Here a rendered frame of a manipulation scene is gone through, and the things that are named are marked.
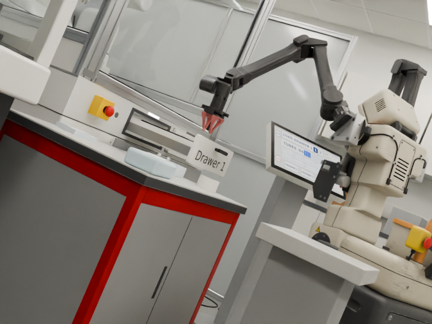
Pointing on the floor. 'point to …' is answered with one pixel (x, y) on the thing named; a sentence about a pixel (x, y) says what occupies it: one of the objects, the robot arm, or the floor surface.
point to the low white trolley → (100, 233)
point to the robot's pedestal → (303, 281)
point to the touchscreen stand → (257, 251)
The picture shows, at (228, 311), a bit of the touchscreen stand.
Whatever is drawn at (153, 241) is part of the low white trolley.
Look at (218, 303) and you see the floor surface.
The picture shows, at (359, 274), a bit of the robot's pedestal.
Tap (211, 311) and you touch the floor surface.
